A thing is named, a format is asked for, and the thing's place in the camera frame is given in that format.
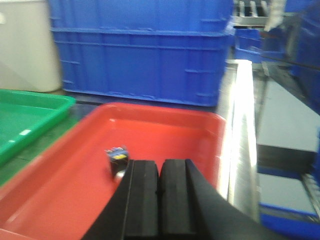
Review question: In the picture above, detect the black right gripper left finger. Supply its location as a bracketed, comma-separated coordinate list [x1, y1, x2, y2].
[83, 160, 159, 240]

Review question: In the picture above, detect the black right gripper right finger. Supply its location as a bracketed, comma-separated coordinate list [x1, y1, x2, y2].
[160, 159, 275, 240]

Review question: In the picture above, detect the red plastic tray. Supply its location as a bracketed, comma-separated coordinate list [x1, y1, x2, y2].
[0, 102, 226, 240]

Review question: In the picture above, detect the stainless steel shelving rack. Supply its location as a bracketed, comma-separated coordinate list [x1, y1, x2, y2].
[215, 59, 320, 224]

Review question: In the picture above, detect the lower stacked blue crate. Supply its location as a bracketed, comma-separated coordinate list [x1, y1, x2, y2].
[52, 27, 232, 107]

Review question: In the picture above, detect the stacked blue crate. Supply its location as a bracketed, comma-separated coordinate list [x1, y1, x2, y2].
[52, 27, 232, 107]
[48, 0, 234, 32]

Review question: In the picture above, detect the green plastic tray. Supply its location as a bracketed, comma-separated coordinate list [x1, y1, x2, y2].
[0, 89, 76, 165]

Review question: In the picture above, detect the cream plastic basket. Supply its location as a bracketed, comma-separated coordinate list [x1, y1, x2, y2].
[0, 0, 62, 93]

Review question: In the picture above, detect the upper stacked blue crate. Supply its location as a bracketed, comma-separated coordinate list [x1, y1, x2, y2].
[48, 0, 234, 32]

